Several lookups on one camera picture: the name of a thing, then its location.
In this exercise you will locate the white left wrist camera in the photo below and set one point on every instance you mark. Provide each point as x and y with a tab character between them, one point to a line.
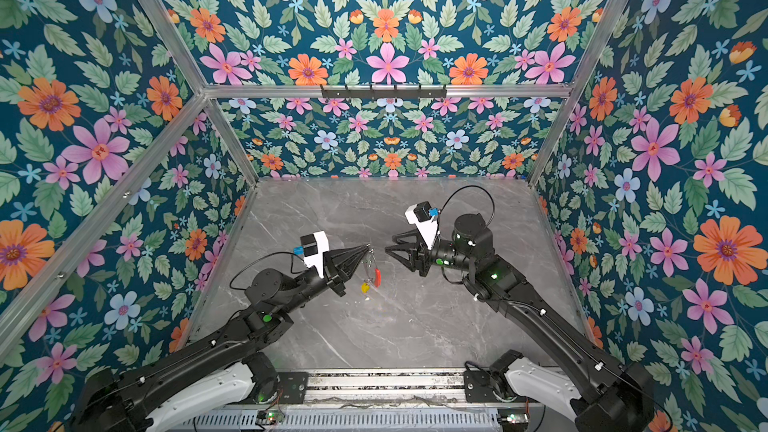
312	249

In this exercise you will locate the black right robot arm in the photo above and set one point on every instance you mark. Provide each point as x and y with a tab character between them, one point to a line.
593	389

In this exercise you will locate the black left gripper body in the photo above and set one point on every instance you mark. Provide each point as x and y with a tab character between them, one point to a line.
331	277

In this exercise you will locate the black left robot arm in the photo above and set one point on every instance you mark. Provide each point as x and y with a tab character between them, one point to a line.
225	367

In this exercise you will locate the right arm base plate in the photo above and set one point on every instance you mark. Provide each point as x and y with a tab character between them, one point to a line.
483	387

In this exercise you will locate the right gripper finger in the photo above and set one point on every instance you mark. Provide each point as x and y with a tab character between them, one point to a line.
409	257
411	240

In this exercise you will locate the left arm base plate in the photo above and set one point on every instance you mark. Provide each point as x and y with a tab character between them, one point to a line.
285	388

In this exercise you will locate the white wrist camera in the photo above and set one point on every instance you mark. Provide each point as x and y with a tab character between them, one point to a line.
425	218
312	249

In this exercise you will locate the aluminium frame bars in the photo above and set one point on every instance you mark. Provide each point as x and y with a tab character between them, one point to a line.
131	131

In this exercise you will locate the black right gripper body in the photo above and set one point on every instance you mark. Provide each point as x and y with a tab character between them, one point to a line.
445	256

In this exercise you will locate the silver keyring with red grip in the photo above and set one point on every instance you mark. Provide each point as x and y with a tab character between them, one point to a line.
373	274

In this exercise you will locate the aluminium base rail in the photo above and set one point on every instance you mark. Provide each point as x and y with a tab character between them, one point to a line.
384	387

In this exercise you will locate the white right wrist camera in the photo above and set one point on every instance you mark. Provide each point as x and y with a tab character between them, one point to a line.
425	218

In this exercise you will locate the white vented cable duct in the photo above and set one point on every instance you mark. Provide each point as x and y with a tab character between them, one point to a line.
418	419

